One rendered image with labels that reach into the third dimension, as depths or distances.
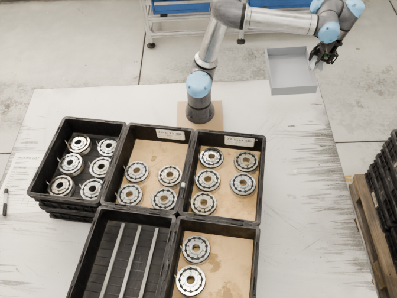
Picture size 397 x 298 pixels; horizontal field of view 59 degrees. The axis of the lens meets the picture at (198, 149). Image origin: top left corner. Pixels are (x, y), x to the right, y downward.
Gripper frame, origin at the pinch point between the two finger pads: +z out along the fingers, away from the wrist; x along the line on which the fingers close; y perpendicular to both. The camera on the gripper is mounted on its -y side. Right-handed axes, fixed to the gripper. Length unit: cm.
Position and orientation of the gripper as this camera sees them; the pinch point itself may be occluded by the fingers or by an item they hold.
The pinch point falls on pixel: (311, 67)
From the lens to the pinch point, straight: 177.2
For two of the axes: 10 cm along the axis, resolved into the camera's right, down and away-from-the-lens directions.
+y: 0.7, 8.1, -5.8
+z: -2.4, 5.7, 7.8
